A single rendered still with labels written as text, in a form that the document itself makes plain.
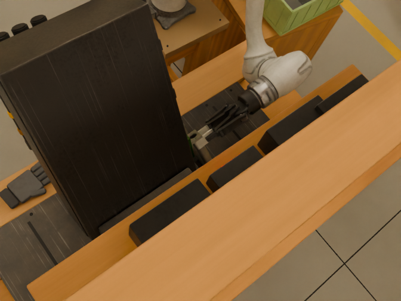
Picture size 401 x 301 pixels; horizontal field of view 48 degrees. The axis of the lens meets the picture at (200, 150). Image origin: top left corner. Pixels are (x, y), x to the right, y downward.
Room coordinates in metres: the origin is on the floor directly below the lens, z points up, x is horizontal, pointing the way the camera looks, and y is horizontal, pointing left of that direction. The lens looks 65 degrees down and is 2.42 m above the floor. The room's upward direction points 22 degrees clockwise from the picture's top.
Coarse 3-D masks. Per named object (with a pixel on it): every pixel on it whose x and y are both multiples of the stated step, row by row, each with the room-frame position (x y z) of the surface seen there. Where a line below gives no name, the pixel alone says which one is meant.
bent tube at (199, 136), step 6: (192, 132) 0.63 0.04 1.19; (192, 138) 0.61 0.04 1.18; (198, 138) 0.60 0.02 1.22; (192, 144) 0.58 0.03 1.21; (198, 150) 0.59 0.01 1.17; (204, 150) 0.60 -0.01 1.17; (198, 156) 0.63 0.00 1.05; (204, 156) 0.58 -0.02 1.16; (210, 156) 0.60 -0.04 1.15; (204, 162) 0.58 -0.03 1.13
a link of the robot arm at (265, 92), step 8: (256, 80) 0.83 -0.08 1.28; (264, 80) 0.83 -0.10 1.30; (248, 88) 0.81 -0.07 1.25; (256, 88) 0.80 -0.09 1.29; (264, 88) 0.80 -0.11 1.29; (272, 88) 0.81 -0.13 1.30; (256, 96) 0.78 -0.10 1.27; (264, 96) 0.79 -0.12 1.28; (272, 96) 0.80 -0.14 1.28; (264, 104) 0.77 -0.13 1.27
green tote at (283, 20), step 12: (276, 0) 1.52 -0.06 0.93; (312, 0) 1.57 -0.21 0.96; (324, 0) 1.65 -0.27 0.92; (336, 0) 1.75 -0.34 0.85; (264, 12) 1.54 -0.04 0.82; (276, 12) 1.51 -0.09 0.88; (288, 12) 1.47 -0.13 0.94; (300, 12) 1.52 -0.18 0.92; (312, 12) 1.61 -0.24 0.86; (324, 12) 1.71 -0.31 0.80; (276, 24) 1.49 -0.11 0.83; (288, 24) 1.48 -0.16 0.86; (300, 24) 1.56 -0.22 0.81
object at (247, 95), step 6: (246, 90) 0.79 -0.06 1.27; (240, 96) 0.77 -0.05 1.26; (246, 96) 0.77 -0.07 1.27; (252, 96) 0.77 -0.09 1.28; (234, 102) 0.77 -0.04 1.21; (240, 102) 0.77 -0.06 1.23; (246, 102) 0.75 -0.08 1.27; (252, 102) 0.76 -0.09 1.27; (258, 102) 0.77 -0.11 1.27; (234, 108) 0.74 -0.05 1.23; (240, 108) 0.74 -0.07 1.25; (246, 108) 0.74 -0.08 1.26; (252, 108) 0.75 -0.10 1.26; (258, 108) 0.76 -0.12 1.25; (234, 114) 0.71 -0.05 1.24; (252, 114) 0.75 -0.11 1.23
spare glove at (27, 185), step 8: (32, 168) 0.41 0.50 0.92; (40, 168) 0.42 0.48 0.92; (24, 176) 0.38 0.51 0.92; (32, 176) 0.39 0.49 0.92; (40, 176) 0.40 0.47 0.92; (8, 184) 0.33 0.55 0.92; (16, 184) 0.34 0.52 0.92; (24, 184) 0.35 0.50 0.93; (32, 184) 0.36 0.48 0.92; (40, 184) 0.37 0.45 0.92; (0, 192) 0.30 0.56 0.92; (8, 192) 0.31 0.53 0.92; (16, 192) 0.32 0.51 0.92; (24, 192) 0.33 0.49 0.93; (32, 192) 0.34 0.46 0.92; (40, 192) 0.35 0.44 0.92; (8, 200) 0.29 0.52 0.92; (16, 200) 0.30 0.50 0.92; (24, 200) 0.31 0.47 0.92
